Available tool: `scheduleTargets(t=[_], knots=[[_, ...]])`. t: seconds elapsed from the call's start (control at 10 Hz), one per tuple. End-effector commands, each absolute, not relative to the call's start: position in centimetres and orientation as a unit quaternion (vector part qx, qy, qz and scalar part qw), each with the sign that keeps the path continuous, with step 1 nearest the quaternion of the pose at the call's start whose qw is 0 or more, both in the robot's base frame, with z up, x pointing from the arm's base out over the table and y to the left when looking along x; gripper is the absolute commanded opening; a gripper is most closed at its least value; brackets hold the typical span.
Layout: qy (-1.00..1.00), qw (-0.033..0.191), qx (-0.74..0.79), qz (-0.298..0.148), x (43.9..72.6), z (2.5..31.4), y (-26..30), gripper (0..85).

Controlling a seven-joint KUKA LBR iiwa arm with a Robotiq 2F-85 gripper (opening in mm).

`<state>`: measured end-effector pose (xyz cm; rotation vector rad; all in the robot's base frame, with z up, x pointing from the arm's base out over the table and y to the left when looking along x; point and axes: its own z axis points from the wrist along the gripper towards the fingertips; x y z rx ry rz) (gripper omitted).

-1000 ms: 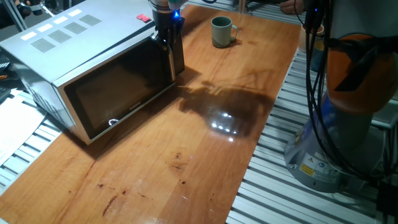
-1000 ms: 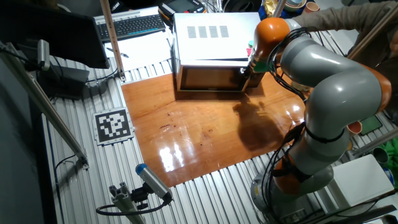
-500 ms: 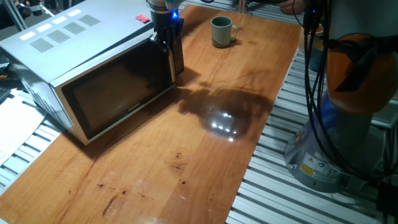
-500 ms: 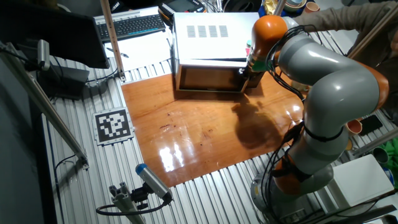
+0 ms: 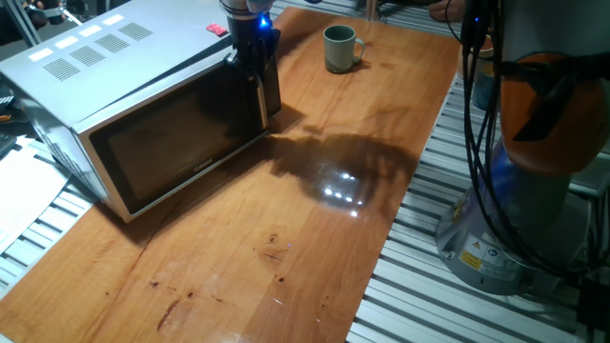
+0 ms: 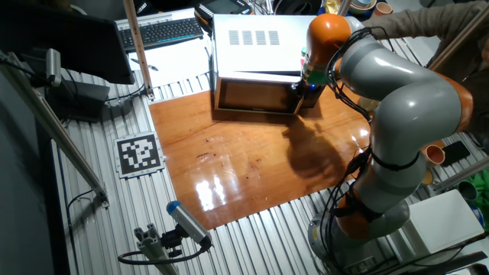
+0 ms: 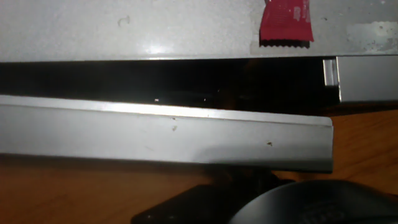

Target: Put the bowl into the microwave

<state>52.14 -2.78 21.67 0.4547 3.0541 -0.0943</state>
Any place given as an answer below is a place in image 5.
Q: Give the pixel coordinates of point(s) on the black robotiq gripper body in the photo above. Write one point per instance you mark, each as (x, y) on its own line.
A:
(255, 40)

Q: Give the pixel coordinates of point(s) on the metal stand post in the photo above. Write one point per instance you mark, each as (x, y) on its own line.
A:
(372, 8)

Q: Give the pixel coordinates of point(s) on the bare person hand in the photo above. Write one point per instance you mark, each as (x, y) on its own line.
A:
(448, 9)

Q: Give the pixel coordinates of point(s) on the green ceramic mug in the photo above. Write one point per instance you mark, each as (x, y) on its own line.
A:
(339, 50)

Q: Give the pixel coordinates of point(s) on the silver microwave oven body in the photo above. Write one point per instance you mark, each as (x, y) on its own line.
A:
(71, 81)

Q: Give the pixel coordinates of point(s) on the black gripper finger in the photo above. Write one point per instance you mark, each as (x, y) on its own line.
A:
(237, 61)
(257, 76)

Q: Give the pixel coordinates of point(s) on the red sticker tag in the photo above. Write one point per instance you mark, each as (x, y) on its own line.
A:
(217, 29)

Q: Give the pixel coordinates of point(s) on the black computer keyboard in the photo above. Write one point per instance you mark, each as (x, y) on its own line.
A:
(6, 144)

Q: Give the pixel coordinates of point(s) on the white paper sheets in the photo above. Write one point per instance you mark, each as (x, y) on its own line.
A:
(28, 195)

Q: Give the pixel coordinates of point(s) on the black and orange teach pendant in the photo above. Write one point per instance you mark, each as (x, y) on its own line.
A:
(6, 109)

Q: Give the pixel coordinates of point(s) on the slanted grey metal bar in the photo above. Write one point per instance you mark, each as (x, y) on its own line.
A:
(24, 21)

